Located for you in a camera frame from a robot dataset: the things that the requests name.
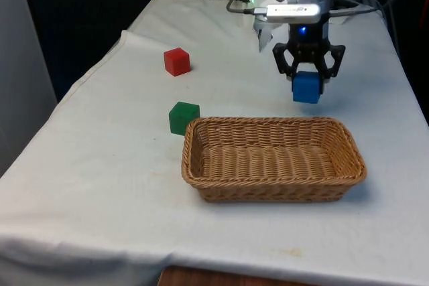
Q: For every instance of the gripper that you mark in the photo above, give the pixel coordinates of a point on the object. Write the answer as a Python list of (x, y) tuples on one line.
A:
[(307, 36)]

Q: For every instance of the blue cube block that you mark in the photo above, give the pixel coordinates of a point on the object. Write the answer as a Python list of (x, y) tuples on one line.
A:
[(305, 87)]

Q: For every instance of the brown wicker basket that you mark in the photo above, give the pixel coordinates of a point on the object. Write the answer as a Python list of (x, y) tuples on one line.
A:
[(268, 162)]

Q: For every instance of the red cube block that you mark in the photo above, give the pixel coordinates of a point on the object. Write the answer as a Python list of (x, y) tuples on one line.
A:
[(176, 61)]

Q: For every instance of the green cube block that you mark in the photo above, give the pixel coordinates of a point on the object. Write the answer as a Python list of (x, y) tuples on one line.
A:
[(182, 118)]

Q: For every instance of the pale grey locker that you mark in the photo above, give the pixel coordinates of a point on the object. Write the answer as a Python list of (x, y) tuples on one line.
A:
[(20, 65)]

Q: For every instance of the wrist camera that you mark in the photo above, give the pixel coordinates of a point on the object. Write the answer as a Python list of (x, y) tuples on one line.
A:
[(293, 12)]

